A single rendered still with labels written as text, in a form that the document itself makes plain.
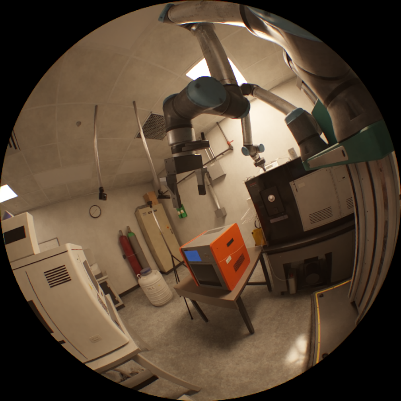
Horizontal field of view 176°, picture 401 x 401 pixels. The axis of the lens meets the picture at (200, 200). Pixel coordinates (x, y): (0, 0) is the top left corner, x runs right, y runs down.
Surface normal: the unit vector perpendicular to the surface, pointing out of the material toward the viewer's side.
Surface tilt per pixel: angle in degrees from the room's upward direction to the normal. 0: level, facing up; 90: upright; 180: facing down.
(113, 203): 90
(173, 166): 96
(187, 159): 113
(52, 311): 90
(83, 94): 180
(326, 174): 90
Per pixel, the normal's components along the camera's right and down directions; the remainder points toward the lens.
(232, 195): -0.61, 0.21
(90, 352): 0.70, -0.33
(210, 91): 0.53, 0.18
